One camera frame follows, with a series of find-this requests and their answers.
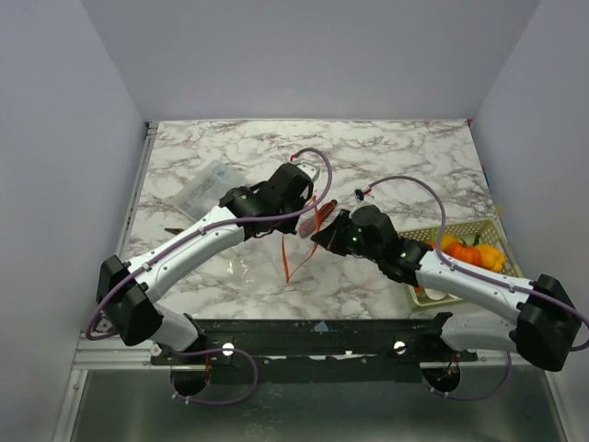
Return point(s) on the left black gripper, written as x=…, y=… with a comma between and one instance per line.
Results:
x=288, y=227

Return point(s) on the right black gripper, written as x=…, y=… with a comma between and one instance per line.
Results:
x=341, y=232

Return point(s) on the clear zip top bag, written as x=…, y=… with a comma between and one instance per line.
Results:
x=273, y=260

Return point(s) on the yellow toy bell pepper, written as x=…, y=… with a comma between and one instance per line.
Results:
x=491, y=258

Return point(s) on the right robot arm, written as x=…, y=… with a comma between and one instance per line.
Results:
x=533, y=318

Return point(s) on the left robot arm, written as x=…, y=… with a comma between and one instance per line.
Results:
x=128, y=292

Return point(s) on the red black utility knife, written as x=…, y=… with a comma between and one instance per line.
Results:
x=314, y=222

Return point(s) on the white toy garlic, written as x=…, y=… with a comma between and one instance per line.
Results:
x=431, y=295

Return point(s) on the orange toy pumpkin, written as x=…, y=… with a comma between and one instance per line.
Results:
x=465, y=253

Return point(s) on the beige plastic basket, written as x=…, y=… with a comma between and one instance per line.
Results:
x=480, y=242

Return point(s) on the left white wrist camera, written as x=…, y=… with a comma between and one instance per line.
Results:
x=312, y=171

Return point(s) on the black mounting rail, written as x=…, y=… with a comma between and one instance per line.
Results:
x=316, y=351

